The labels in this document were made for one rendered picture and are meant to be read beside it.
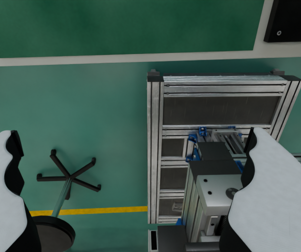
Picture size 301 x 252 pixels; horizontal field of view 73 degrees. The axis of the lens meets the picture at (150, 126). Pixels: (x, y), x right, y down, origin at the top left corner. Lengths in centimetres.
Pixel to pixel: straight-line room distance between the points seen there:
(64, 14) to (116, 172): 143
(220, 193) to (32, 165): 164
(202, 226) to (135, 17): 51
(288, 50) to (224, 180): 35
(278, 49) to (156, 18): 31
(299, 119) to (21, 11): 174
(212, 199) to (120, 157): 125
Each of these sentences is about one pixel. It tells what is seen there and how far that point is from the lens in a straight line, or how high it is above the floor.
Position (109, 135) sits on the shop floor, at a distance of 154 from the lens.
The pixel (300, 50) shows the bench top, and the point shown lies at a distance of 65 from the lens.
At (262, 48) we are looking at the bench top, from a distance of 59.
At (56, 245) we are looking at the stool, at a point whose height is 56.
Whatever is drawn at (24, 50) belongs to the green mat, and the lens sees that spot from 59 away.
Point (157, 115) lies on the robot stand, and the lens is 118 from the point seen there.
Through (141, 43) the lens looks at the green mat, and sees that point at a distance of 51.
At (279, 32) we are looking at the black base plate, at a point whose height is 77.
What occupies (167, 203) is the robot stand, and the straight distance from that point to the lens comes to 174.
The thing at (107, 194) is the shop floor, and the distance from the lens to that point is 199.
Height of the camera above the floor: 126
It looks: 58 degrees down
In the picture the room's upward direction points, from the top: 176 degrees clockwise
